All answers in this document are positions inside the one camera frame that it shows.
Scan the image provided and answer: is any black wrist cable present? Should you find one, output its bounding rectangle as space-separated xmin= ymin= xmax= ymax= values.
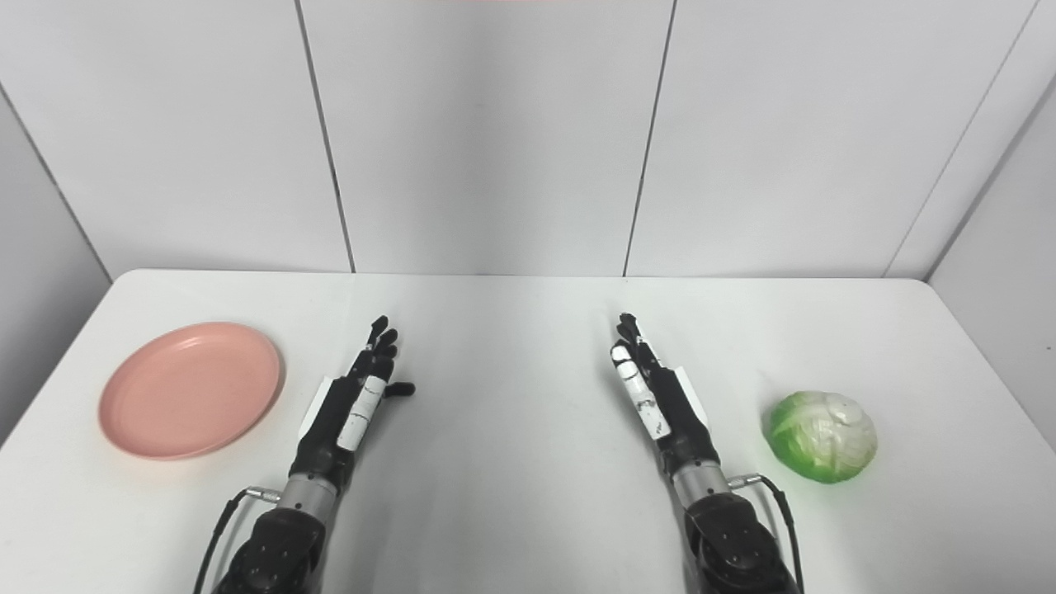
xmin=192 ymin=487 xmax=283 ymax=594
xmin=728 ymin=473 xmax=807 ymax=594

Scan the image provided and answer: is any green white cabbage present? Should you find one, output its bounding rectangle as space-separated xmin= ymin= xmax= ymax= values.
xmin=763 ymin=390 xmax=879 ymax=484

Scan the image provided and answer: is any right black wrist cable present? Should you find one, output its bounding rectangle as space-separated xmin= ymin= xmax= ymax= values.
xmin=728 ymin=473 xmax=807 ymax=594

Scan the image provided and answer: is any pink plate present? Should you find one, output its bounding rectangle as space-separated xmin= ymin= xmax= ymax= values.
xmin=98 ymin=322 xmax=284 ymax=461

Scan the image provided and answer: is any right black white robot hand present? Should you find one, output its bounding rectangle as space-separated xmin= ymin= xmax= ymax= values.
xmin=610 ymin=313 xmax=722 ymax=479

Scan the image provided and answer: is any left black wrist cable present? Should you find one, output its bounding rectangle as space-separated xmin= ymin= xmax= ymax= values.
xmin=192 ymin=487 xmax=283 ymax=594

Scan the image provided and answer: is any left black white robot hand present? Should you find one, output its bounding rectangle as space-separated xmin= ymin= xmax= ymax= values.
xmin=289 ymin=315 xmax=416 ymax=496

